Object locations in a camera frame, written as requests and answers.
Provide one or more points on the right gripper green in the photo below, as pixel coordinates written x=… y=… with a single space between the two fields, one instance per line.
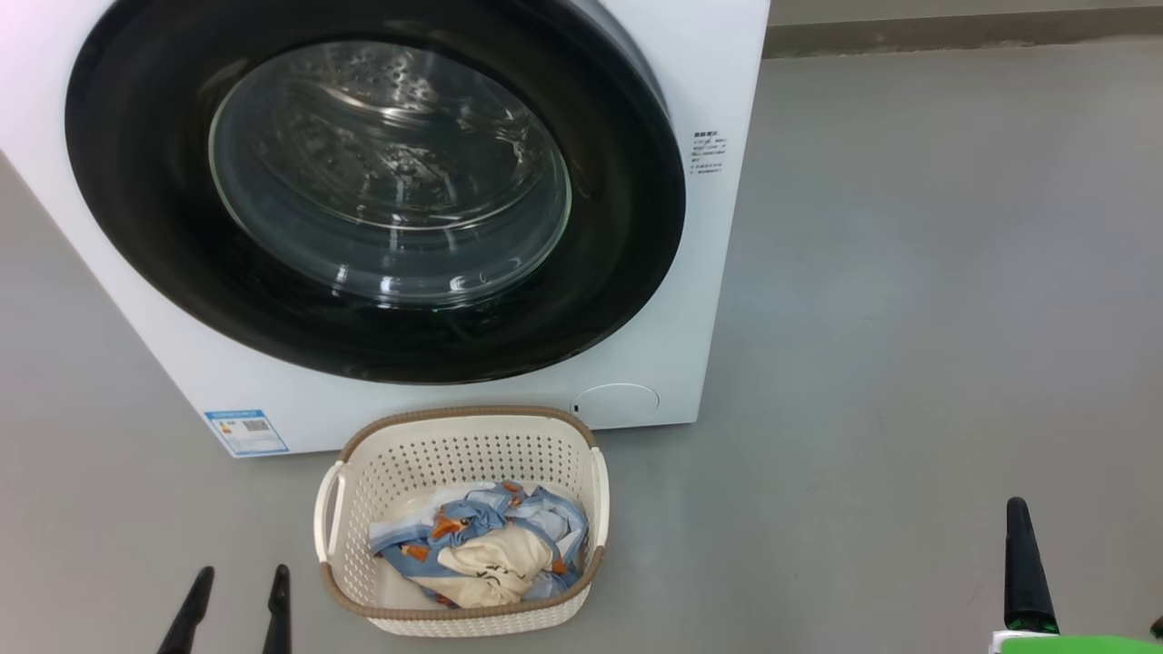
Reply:
x=1081 y=646

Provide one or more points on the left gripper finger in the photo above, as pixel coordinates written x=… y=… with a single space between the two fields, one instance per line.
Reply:
x=186 y=618
x=279 y=618

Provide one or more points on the cream garment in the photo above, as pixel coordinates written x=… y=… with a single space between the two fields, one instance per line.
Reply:
x=495 y=563

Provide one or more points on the blue patterned garment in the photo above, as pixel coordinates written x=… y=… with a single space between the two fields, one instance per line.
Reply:
x=482 y=518

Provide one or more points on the black round glass washer door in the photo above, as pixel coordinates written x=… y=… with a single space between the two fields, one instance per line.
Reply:
x=145 y=182

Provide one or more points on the cream perforated laundry basket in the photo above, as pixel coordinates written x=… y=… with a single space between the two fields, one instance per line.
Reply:
x=454 y=445

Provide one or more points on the white front-load washing machine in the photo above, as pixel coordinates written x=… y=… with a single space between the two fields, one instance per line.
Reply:
x=727 y=73

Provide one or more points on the blue energy label sticker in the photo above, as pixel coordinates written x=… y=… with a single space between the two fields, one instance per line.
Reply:
x=247 y=432

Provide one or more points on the round filter cover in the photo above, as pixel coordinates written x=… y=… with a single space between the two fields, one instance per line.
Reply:
x=618 y=404

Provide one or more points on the small printed text label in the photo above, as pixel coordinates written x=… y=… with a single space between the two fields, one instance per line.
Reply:
x=709 y=152

